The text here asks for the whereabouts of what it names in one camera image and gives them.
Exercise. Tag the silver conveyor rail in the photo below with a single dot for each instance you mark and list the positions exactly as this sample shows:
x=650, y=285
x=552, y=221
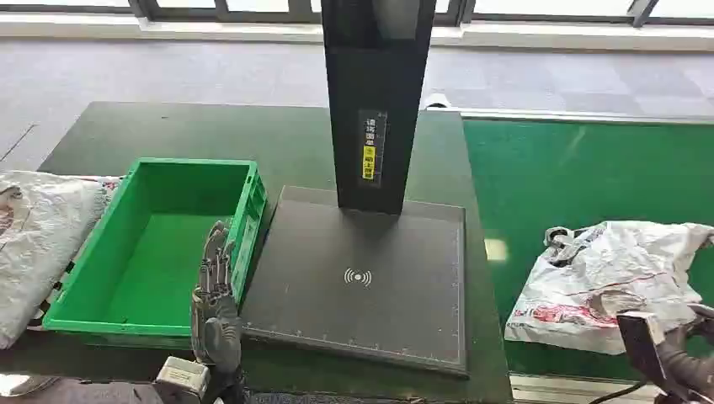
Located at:
x=558, y=390
x=586, y=115

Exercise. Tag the dark right wrist camera box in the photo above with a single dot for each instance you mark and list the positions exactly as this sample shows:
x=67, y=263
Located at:
x=638, y=340

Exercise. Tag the dark window frame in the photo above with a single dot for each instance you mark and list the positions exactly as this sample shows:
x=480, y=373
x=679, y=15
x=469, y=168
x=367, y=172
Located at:
x=223, y=10

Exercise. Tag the white crumpled parcel bag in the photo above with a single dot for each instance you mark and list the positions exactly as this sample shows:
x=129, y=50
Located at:
x=44, y=245

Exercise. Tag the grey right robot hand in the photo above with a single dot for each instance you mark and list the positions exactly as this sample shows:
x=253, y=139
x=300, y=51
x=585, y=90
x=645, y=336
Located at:
x=704, y=316

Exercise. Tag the black scanner column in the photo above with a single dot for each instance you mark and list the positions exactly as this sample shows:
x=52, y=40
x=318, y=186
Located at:
x=374, y=83

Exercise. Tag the green conveyor belt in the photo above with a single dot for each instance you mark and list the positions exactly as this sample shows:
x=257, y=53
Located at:
x=558, y=173

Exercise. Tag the dark scanner base plate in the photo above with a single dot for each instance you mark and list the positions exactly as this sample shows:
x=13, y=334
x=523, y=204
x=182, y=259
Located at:
x=357, y=312

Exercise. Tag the green plastic crate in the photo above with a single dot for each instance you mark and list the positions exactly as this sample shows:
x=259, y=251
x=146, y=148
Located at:
x=156, y=267

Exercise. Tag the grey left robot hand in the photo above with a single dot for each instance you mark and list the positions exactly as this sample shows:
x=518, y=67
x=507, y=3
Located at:
x=216, y=329

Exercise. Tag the white parcel bag SF logo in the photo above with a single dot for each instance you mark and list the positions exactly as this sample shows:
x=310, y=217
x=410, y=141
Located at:
x=602, y=279

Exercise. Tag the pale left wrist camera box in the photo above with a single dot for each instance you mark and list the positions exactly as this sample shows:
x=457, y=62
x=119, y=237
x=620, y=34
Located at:
x=181, y=376

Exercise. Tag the black and yellow label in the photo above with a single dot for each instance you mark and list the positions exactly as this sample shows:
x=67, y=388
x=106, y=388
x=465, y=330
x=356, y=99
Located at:
x=371, y=148

